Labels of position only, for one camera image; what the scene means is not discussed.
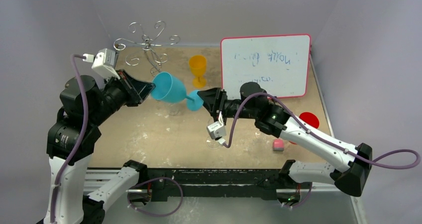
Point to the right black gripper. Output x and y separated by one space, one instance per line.
223 101

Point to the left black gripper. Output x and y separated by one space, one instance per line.
137 90

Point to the blue plastic wine glass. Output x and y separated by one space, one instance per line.
170 89

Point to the clear champagne flute glass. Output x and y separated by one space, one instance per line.
211 144

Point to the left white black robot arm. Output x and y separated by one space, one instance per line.
71 142

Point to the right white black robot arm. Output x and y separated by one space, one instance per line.
346 165

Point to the orange plastic wine glass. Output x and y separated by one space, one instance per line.
198 65

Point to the clear tumbler glass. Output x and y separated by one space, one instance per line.
172 108

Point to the clear wine glass right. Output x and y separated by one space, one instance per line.
260 136

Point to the red plastic wine glass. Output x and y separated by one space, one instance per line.
310 119

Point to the pink framed whiteboard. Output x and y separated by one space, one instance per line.
278 63

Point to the pink grey eraser block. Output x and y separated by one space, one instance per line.
278 145

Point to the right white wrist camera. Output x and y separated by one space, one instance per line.
217 131

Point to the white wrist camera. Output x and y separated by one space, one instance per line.
103 63
217 131

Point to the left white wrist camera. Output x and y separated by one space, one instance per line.
103 63

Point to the silver wire wine glass rack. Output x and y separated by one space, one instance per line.
148 45

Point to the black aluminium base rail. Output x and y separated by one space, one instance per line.
266 184

